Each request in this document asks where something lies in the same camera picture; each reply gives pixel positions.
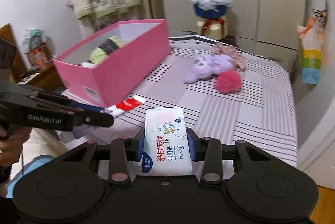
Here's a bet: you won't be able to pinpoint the floral pink scrunchie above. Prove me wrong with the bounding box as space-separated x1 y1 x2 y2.
214 42 246 71

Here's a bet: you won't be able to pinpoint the black wall hook cords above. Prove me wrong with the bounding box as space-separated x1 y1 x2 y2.
312 0 329 28

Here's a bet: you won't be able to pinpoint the green yarn ball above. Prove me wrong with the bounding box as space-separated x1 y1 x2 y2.
89 36 127 64

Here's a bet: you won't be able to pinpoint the red white tube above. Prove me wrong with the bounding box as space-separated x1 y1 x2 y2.
102 95 146 118

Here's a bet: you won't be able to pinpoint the white plush toy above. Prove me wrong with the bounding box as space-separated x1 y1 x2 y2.
80 62 97 69

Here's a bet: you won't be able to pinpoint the striped bed sheet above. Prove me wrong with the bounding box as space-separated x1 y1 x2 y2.
10 33 299 178

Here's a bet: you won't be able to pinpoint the colourful paper gift bag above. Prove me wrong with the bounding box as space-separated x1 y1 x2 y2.
298 17 324 85

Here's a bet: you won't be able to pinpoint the white wet tissue pack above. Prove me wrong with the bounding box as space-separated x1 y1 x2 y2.
142 107 192 176

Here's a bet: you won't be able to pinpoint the flower bouquet blue wrap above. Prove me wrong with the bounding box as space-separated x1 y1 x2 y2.
189 0 234 40

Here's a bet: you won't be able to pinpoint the pink cardboard shoe box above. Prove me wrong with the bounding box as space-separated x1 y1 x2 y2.
53 19 170 107

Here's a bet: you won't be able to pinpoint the person's left hand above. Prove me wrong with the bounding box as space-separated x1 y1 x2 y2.
0 127 32 167

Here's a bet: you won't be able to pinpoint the purple plush toy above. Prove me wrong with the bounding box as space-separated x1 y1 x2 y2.
184 54 234 84

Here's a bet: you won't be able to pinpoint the basket on side table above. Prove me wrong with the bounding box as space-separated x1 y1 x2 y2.
22 28 51 70

